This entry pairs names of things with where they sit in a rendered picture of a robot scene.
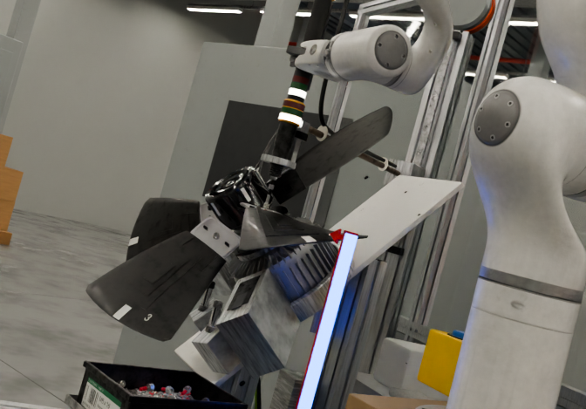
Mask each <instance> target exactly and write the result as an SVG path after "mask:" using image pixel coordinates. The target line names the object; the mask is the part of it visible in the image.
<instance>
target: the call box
mask: <svg viewBox="0 0 586 409"><path fill-rule="evenodd" d="M462 341H463V338H460V337H456V336H454V335H452V333H449V332H445V331H438V330H435V329H432V330H430V332H429V335H428V339H427V342H426V348H425V351H424V355H423V358H422V361H421V365H420V368H419V374H418V381H420V382H422V383H423V384H425V385H428V386H430V387H432V388H433V389H434V390H436V391H438V392H441V393H442V394H444V395H446V396H447V397H449V393H450V390H451V386H452V382H453V376H454V373H455V369H456V365H457V362H458V358H459V355H460V348H461V345H462Z"/></svg>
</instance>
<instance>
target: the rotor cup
mask: <svg viewBox="0 0 586 409"><path fill-rule="evenodd" d="M229 181H235V182H234V183H233V184H232V185H230V186H229V187H226V185H227V183H228V182H229ZM243 187H244V189H245V191H246V192H247V194H248V195H249V197H250V199H251V201H248V200H247V199H246V197H245V196H244V194H243V193H242V191H241V189H242V188H243ZM268 192H269V190H268V188H267V186H266V185H265V183H264V182H263V180H262V178H261V176H260V175H259V173H258V172H257V171H256V169H255V168H254V167H242V168H240V169H237V170H235V171H234V172H232V173H230V174H228V175H226V176H225V177H223V178H222V179H220V180H219V181H217V182H216V183H215V184H214V185H213V186H212V187H211V188H210V189H209V190H208V191H207V193H206V195H205V200H206V203H207V204H208V205H209V207H210V208H211V210H212V211H213V213H214V214H215V216H216V218H217V219H218V221H219V222H221V223H222V224H224V225H225V226H226V227H228V228H229V229H231V230H234V232H235V233H236V234H237V235H239V236H240V237H241V232H242V221H243V216H244V211H241V210H238V209H237V208H243V209H245V207H243V206H242V205H240V203H242V202H244V203H248V204H250V205H254V206H257V207H261V208H263V204H264V203H265V201H266V199H267V195H268ZM272 202H273V196H272V194H271V195H270V198H269V208H267V209H269V210H272V211H276V212H278V213H280V214H282V215H284V214H287V215H290V216H291V213H290V212H289V210H288V209H287V208H286V207H285V206H275V207H271V204H272ZM211 203H214V205H215V207H216V208H217V210H218V212H219V213H220V215H218V214H217V213H216V211H215V209H214V208H213V206H212V205H211ZM250 251H252V250H239V247H238V248H237V249H236V250H235V251H234V252H232V253H234V254H244V253H248V252H250Z"/></svg>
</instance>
